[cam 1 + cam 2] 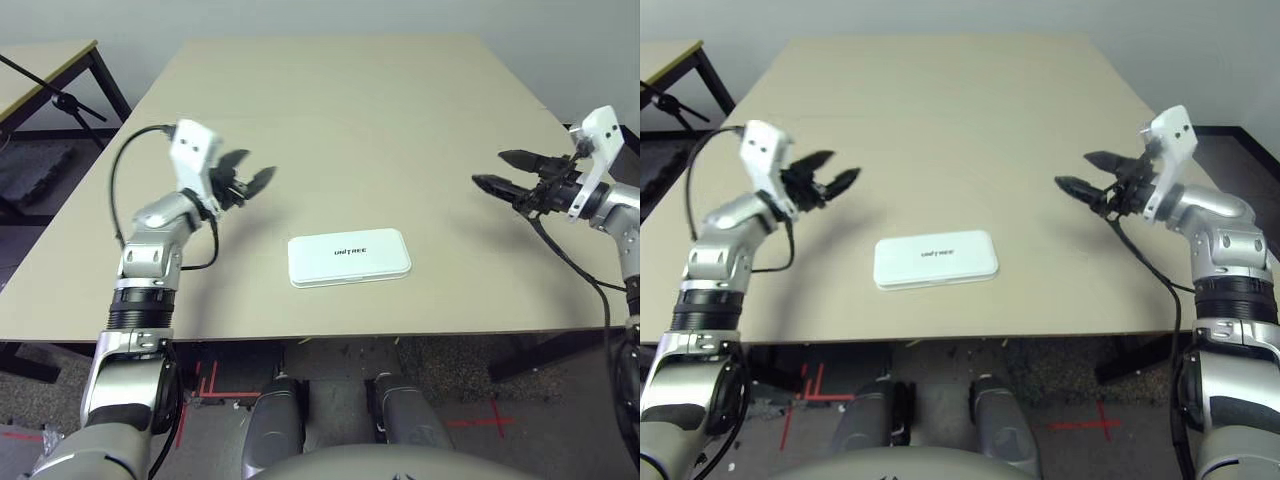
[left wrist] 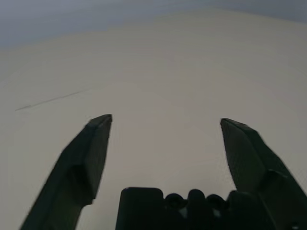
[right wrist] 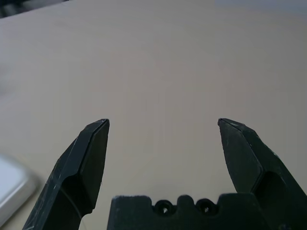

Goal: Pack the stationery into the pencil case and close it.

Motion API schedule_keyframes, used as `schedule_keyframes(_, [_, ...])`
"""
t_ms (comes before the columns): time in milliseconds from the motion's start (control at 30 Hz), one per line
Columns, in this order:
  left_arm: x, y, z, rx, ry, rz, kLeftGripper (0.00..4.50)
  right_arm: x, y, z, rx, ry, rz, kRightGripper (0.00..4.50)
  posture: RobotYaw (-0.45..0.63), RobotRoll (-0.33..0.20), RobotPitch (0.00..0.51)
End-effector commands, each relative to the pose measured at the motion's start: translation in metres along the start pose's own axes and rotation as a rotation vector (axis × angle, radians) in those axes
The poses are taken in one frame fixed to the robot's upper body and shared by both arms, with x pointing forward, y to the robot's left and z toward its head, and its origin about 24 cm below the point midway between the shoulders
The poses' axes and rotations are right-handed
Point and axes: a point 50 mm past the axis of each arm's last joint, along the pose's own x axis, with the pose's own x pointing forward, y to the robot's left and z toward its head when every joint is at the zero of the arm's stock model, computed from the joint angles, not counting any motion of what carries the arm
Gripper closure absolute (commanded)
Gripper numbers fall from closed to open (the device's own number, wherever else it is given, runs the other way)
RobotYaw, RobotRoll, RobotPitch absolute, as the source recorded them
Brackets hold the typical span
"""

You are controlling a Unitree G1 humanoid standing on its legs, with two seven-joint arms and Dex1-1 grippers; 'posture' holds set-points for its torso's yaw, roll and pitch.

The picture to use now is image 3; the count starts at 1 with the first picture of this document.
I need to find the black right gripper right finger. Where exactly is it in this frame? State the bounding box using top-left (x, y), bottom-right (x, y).
top-left (217, 117), bottom-right (307, 230)

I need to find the white plastic pencil case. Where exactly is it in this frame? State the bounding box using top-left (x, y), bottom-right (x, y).
top-left (0, 153), bottom-right (36, 227)

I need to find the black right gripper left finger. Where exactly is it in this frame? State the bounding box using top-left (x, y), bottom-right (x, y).
top-left (23, 118), bottom-right (110, 230)

